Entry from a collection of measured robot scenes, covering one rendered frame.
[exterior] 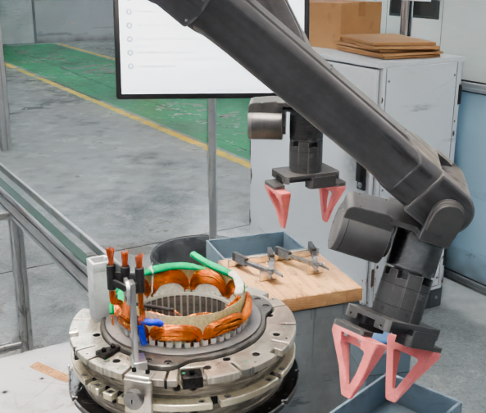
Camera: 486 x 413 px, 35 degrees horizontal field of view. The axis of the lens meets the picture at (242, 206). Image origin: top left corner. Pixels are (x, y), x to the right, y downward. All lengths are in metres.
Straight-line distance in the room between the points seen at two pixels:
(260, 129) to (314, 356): 0.39
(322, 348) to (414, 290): 0.47
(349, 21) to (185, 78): 1.76
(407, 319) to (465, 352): 2.57
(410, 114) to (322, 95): 2.58
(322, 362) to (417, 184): 0.58
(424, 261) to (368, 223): 0.08
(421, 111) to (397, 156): 2.59
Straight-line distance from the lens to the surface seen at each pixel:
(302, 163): 1.29
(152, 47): 2.07
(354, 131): 0.80
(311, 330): 1.29
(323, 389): 1.36
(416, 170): 0.81
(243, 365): 0.99
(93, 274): 1.09
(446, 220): 0.83
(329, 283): 1.31
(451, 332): 3.61
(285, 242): 1.54
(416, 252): 0.87
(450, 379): 3.23
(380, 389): 1.05
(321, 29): 3.76
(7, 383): 1.63
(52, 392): 1.58
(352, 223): 0.85
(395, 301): 0.87
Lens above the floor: 1.58
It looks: 18 degrees down
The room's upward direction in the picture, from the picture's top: straight up
